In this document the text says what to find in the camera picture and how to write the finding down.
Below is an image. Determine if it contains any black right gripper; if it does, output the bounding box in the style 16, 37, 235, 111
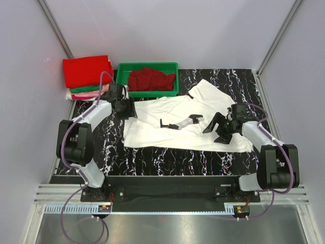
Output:
202, 112, 237, 145

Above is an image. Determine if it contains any white printed t-shirt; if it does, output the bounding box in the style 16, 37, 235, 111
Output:
123, 79, 253, 153

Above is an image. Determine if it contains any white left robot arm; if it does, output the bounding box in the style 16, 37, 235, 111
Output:
56, 98, 137, 201

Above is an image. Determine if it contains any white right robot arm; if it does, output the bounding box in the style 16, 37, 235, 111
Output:
203, 112, 300, 202

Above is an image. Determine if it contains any dark red crumpled t-shirt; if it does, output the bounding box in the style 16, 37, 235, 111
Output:
127, 67, 176, 92

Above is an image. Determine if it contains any green plastic bin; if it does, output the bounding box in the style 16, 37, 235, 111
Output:
116, 62, 179, 98

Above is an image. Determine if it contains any green folded t-shirt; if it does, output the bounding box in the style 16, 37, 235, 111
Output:
69, 85, 100, 94

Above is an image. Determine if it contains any red folded t-shirt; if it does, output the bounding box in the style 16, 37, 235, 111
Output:
62, 55, 114, 88

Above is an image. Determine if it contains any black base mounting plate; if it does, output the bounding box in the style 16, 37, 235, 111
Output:
81, 176, 257, 210

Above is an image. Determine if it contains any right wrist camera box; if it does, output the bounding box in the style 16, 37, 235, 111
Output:
230, 103, 255, 122

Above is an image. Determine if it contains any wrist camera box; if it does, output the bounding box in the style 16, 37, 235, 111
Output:
108, 83, 128, 101
230, 103, 255, 122

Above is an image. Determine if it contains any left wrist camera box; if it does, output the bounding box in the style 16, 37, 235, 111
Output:
108, 83, 128, 101

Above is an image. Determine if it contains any aluminium frame rail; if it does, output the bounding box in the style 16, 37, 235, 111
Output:
34, 184, 309, 204

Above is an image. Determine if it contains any white slotted cable duct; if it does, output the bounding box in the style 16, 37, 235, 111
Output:
44, 205, 235, 214

